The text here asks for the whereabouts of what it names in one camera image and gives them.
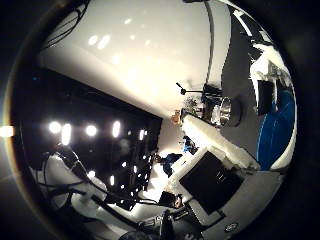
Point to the dark grey table mat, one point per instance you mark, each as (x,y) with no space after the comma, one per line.
(238,76)

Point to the black camera tripod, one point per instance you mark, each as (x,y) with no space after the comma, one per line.
(193,90)

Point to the blue plastic bowl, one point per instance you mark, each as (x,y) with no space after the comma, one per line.
(278,133)

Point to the person in blue sweater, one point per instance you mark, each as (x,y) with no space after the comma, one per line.
(168,161)

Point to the green potted plant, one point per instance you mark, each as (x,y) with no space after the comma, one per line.
(190,105)

